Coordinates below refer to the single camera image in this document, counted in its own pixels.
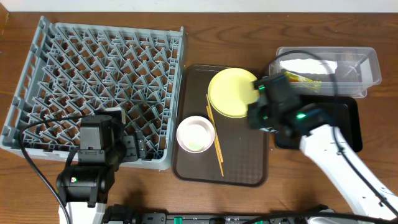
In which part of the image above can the grey plastic dishwasher rack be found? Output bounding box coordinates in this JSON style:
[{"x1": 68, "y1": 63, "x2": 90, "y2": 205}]
[{"x1": 1, "y1": 18, "x2": 186, "y2": 170}]

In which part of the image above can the brown plastic serving tray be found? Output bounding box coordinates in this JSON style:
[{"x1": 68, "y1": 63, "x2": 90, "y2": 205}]
[{"x1": 172, "y1": 65, "x2": 269, "y2": 187}]

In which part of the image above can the white napkin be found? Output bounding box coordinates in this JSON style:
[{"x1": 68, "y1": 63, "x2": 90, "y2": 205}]
[{"x1": 279, "y1": 58, "x2": 338, "y2": 75}]

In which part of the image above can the clear plastic waste bin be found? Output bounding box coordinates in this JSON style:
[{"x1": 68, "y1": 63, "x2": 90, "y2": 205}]
[{"x1": 269, "y1": 47, "x2": 382, "y2": 98}]

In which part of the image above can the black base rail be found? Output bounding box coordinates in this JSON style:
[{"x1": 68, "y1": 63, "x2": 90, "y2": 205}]
[{"x1": 102, "y1": 203, "x2": 343, "y2": 224}]

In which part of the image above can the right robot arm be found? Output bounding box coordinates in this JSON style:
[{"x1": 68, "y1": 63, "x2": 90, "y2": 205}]
[{"x1": 247, "y1": 73, "x2": 397, "y2": 223}]

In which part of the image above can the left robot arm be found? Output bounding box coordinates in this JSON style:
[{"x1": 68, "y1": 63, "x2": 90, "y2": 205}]
[{"x1": 57, "y1": 111, "x2": 146, "y2": 223}]

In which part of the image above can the pink bowl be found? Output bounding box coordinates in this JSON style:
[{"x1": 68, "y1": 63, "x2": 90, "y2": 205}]
[{"x1": 176, "y1": 116, "x2": 215, "y2": 154}]

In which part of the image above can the green orange snack wrapper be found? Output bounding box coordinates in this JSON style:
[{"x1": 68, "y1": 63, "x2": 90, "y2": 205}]
[{"x1": 284, "y1": 71, "x2": 321, "y2": 92}]

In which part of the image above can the wooden chopstick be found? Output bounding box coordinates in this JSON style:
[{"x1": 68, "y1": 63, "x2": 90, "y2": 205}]
[
  {"x1": 206, "y1": 95, "x2": 224, "y2": 163},
  {"x1": 206, "y1": 106, "x2": 224, "y2": 177}
]

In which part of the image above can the yellow round plate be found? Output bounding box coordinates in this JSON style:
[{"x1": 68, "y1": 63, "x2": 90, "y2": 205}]
[{"x1": 208, "y1": 68, "x2": 259, "y2": 118}]

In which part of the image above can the black plastic tray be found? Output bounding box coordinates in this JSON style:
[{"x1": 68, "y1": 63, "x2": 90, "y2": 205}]
[{"x1": 273, "y1": 93, "x2": 364, "y2": 154}]

